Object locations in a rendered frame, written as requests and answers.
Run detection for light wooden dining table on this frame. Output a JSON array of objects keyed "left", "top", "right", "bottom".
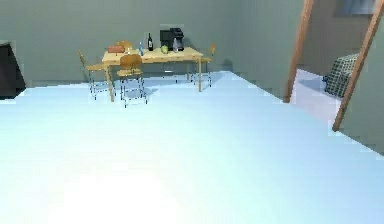
[{"left": 101, "top": 46, "right": 205, "bottom": 103}]

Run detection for black coffee machine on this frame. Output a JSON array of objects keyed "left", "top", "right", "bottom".
[{"left": 159, "top": 27, "right": 185, "bottom": 53}]

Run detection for black cabinet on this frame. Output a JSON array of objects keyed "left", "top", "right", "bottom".
[{"left": 0, "top": 41, "right": 27, "bottom": 100}]

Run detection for brown wooden door frame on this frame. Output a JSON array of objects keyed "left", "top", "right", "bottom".
[{"left": 283, "top": 0, "right": 384, "bottom": 133}]

